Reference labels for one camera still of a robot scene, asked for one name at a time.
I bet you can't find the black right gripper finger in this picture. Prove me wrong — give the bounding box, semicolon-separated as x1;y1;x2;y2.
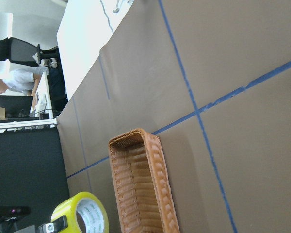
37;216;68;233

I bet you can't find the yellow tape roll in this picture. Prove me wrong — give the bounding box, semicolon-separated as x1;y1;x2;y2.
50;191;109;233

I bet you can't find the brown wicker basket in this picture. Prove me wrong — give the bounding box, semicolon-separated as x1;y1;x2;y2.
108;128;180;233

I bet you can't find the black monitor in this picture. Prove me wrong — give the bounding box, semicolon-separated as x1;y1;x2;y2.
0;95;33;118

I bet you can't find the person in white shirt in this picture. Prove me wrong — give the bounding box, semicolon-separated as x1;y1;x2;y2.
0;67;49;110

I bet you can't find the black office chair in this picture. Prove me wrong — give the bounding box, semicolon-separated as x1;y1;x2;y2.
0;37;60;67

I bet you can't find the white side table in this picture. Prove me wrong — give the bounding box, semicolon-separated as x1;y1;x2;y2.
57;0;133;99

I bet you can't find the black camera on stand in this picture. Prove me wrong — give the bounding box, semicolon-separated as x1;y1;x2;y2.
0;206;31;233

